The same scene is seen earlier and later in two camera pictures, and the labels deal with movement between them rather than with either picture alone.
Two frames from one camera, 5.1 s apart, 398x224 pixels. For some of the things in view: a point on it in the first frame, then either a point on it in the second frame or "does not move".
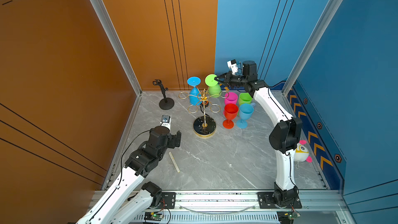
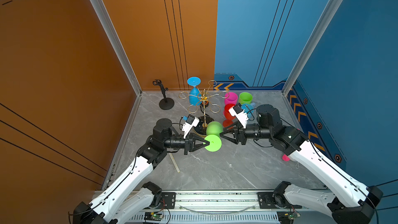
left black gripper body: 171,142 -> 187,143
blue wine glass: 195,96 does not move
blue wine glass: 245,111 does not move
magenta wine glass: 230,97 does not move
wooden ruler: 174,161 does not move
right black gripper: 228,77 -> 240,133
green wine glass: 244,98 does not move
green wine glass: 214,89 -> 213,129
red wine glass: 230,111 does not move
